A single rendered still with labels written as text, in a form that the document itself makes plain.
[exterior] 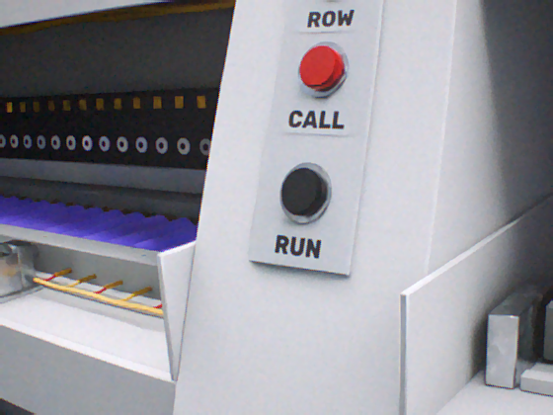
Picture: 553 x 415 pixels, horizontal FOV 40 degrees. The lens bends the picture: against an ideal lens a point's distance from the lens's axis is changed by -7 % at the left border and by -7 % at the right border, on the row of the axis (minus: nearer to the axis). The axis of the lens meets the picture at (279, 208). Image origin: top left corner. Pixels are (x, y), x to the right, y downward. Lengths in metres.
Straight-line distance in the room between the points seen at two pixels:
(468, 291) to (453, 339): 0.02
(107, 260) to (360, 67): 0.18
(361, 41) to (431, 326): 0.10
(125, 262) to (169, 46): 0.27
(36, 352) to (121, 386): 0.06
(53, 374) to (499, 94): 0.23
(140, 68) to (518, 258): 0.40
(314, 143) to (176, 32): 0.37
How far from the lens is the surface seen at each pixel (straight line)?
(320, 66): 0.27
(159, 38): 0.64
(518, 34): 0.32
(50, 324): 0.38
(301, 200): 0.26
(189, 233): 0.45
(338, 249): 0.26
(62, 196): 0.60
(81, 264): 0.42
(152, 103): 0.55
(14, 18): 0.46
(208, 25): 0.60
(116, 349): 0.34
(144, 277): 0.38
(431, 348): 0.25
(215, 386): 0.29
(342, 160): 0.26
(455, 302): 0.27
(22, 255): 0.43
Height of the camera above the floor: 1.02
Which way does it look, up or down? 4 degrees up
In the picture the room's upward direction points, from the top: 8 degrees clockwise
